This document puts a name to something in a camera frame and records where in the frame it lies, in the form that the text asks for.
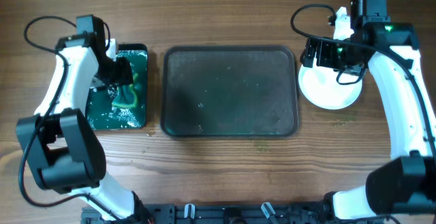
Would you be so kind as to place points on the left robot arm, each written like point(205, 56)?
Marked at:
point(62, 159)

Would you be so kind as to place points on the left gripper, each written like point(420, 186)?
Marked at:
point(123, 72)

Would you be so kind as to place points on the dark green water tray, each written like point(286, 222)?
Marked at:
point(100, 113)

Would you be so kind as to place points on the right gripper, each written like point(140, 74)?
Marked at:
point(313, 54)

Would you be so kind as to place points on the white plate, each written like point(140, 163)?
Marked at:
point(319, 86)

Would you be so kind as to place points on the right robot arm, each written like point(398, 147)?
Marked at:
point(365, 40)

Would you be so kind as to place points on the green yellow sponge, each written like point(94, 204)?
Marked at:
point(126, 96)

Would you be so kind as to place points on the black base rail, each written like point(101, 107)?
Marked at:
point(231, 213)

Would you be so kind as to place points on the dark brown serving tray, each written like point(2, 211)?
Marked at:
point(229, 92)

